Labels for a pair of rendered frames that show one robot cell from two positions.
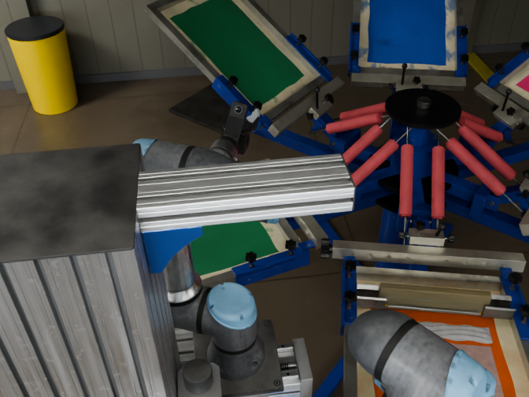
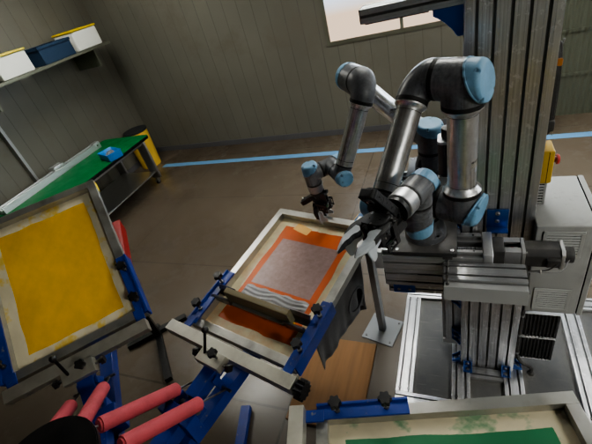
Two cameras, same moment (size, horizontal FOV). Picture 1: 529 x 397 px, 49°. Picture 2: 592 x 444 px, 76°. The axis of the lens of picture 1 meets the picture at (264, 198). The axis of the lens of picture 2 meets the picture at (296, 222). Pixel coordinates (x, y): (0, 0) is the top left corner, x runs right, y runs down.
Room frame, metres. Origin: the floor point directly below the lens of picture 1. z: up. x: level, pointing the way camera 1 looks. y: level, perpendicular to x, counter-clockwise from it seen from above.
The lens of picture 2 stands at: (2.08, 0.33, 2.23)
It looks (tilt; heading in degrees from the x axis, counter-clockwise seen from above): 34 degrees down; 215
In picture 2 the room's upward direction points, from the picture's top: 17 degrees counter-clockwise
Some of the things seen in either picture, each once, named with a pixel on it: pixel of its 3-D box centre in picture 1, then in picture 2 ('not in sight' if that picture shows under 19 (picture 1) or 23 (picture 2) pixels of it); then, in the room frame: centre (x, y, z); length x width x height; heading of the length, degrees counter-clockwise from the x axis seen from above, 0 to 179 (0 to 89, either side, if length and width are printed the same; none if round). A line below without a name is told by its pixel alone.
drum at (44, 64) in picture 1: (46, 66); not in sight; (4.53, 1.83, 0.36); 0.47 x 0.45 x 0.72; 97
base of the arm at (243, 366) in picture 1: (234, 344); (425, 223); (0.92, 0.08, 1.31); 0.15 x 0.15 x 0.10
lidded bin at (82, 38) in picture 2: not in sight; (77, 39); (-1.57, -4.74, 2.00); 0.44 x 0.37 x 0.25; 7
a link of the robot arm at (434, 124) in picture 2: not in sight; (429, 134); (0.43, 0.02, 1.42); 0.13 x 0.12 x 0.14; 44
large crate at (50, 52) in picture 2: not in sight; (48, 53); (-1.04, -4.67, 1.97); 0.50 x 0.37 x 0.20; 7
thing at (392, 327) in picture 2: not in sight; (374, 281); (0.51, -0.33, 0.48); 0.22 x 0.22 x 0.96; 82
